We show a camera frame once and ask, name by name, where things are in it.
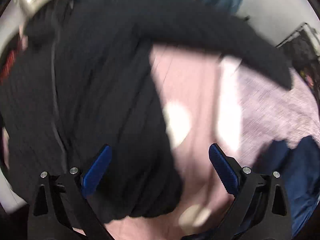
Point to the pink polka dot bedsheet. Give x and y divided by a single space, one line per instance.
189 85

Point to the black quilted puffer jacket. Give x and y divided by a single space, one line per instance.
84 81

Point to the lilac textured blanket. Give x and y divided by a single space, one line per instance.
270 112

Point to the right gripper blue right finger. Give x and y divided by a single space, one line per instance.
260 209

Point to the navy blue garment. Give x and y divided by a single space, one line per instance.
299 170

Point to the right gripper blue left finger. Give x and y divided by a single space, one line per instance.
60 209

